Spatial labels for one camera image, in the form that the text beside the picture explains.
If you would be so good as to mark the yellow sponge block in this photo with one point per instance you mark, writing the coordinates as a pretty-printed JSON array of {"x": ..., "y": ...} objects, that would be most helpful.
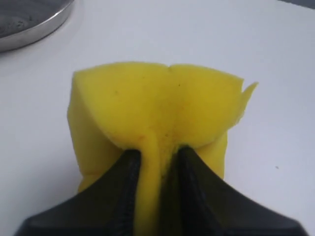
[{"x": 155, "y": 109}]

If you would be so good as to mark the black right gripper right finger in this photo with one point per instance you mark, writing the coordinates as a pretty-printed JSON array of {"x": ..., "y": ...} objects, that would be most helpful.
[{"x": 197, "y": 202}]

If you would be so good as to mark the round steel dish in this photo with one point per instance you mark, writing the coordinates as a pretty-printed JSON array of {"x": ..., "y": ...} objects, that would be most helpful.
[{"x": 24, "y": 22}]

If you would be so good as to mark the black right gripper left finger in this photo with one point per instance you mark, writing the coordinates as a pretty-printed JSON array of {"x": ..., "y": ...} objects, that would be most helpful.
[{"x": 106, "y": 208}]

